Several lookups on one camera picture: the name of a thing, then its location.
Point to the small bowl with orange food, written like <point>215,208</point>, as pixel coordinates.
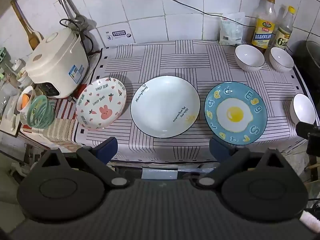
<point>25,100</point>

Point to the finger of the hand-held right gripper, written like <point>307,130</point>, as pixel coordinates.
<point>307,129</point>

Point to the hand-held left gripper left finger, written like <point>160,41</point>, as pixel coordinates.
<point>110,148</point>

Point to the white rice cooker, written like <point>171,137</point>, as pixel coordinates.
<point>57,62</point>

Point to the white plastic seasoning bag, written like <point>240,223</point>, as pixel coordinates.
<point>231,32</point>

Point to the large yellow label bottle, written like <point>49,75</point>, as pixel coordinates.
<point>263,30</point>

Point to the white fluffy cloth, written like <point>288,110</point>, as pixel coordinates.
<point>310,220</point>

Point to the white wall sticker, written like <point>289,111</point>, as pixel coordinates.
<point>118,33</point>

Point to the striped white tablecloth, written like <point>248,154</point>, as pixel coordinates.
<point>175,60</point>

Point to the white ribbed bowl dark rim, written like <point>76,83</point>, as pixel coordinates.
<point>303,110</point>
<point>249,56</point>
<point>281,58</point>

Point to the wooden spatula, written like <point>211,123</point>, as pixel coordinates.
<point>32,36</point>

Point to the hanging metal utensils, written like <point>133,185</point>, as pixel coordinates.
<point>65,2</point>

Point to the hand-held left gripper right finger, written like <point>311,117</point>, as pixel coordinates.
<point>217,148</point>

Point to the blue fried egg plate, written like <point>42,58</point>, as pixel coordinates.
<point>235,113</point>

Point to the black gas stove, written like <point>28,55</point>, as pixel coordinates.
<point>307,80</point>

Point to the pink rabbit print plate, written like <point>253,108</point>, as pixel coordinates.
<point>101,102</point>

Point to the green plastic basket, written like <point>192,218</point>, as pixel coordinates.
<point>37,110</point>

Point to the white plate dark rim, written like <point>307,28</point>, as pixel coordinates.
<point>163,105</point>

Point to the small yellow cap bottle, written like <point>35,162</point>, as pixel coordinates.
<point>283,36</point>

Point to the green plastic holder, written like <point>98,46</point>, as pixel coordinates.
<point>3,55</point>

